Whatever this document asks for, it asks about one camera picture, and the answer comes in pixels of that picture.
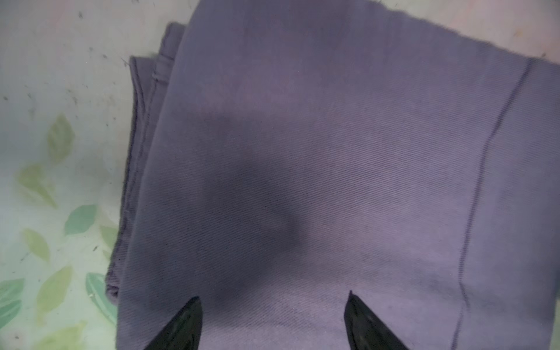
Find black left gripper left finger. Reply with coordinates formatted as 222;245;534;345
144;297;204;350

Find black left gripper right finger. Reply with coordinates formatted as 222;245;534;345
344;291;409;350

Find purple trousers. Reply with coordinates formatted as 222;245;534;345
106;1;559;349

